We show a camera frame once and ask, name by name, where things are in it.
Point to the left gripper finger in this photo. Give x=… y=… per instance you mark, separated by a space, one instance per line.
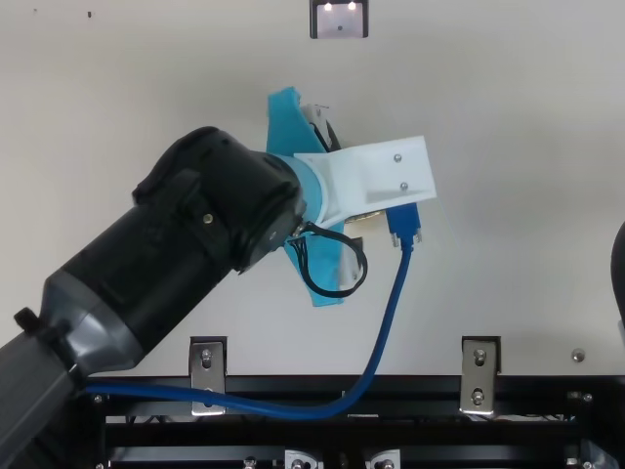
x=315 y=117
x=351 y=266

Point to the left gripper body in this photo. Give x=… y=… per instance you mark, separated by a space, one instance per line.
x=288 y=132

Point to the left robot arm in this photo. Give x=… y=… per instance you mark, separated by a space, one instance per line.
x=195 y=220

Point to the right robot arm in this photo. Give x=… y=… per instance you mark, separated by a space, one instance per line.
x=619 y=273

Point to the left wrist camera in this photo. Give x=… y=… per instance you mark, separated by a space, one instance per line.
x=390 y=166

